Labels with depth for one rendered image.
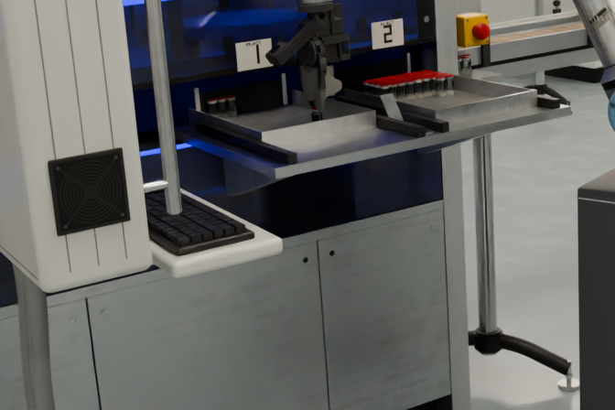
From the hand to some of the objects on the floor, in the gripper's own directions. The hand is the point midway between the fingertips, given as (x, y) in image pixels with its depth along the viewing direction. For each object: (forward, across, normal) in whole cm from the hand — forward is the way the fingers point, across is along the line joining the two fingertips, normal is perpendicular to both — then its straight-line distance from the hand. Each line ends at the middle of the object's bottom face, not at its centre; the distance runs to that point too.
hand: (314, 105), depth 230 cm
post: (+93, +25, -48) cm, 108 cm away
